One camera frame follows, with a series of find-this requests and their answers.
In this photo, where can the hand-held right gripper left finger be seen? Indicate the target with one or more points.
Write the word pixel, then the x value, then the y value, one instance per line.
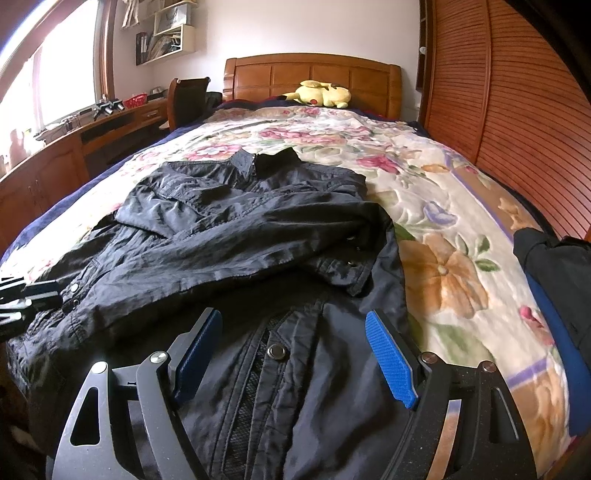
pixel 198 355

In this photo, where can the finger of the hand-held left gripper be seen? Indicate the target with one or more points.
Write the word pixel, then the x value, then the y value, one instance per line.
pixel 46 295
pixel 11 284

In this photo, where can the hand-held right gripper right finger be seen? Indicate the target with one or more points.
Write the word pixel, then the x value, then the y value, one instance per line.
pixel 392 360

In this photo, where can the black jacket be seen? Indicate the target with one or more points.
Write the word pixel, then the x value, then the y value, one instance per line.
pixel 231 230

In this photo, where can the floral plush blanket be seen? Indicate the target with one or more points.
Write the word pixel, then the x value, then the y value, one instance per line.
pixel 461 277

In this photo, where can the wooden desk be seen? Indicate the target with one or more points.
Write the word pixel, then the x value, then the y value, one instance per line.
pixel 51 170

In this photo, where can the pale pink bottle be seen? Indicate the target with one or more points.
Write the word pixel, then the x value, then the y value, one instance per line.
pixel 17 145

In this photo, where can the blue cloth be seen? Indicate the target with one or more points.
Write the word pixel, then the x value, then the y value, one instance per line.
pixel 554 369

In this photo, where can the black garment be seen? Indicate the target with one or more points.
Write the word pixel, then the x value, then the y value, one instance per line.
pixel 554 267

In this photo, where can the black metal device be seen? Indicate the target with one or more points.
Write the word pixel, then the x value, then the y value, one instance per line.
pixel 108 106

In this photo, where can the red basket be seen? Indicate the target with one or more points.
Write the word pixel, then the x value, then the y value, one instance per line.
pixel 135 100

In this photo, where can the window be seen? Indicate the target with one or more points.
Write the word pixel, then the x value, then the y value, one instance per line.
pixel 60 69

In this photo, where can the metal pot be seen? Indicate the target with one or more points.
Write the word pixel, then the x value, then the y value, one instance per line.
pixel 158 92

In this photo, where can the wooden chair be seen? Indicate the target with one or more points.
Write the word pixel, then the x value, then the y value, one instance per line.
pixel 189 101

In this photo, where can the dark cloth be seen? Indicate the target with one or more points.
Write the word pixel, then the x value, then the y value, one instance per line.
pixel 214 100

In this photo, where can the row of books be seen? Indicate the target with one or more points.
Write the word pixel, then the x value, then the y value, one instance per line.
pixel 142 48

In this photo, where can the wooden louvered wardrobe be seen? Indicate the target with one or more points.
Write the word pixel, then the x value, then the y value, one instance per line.
pixel 508 115

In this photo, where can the yellow plush toy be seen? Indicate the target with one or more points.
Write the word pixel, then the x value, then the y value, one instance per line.
pixel 323 94

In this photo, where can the wooden bed headboard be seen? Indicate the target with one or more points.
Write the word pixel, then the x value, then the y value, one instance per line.
pixel 277 78

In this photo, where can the tied cream curtain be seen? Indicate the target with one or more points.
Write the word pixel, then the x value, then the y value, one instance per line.
pixel 134 11

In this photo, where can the white paper bag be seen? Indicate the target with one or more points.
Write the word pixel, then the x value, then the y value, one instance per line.
pixel 171 19

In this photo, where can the white wall shelf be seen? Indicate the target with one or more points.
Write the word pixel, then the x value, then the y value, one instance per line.
pixel 189 41

